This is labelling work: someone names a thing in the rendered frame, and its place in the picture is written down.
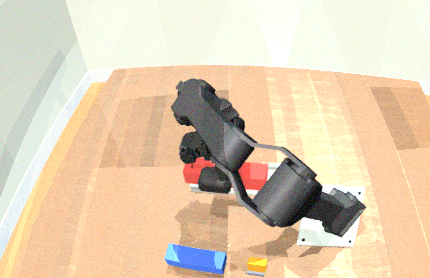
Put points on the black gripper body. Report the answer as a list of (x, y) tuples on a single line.
[(213, 179)]

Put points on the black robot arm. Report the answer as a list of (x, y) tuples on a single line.
[(289, 195)]

